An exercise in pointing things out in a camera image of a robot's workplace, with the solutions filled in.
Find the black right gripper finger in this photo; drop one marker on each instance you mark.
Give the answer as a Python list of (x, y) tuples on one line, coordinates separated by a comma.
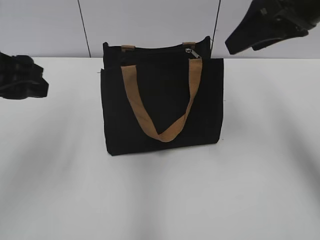
[(255, 31)]

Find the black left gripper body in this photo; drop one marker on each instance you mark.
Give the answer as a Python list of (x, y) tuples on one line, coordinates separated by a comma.
[(8, 76)]

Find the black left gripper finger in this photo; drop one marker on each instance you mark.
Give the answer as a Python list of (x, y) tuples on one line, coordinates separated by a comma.
[(30, 75)]

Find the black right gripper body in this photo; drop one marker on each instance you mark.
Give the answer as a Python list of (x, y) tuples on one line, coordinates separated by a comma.
[(296, 15)]

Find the black tote bag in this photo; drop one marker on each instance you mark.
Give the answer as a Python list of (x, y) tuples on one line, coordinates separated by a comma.
[(162, 78)]

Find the tan front bag handle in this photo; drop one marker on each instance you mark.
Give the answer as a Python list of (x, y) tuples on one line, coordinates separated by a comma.
[(129, 75)]

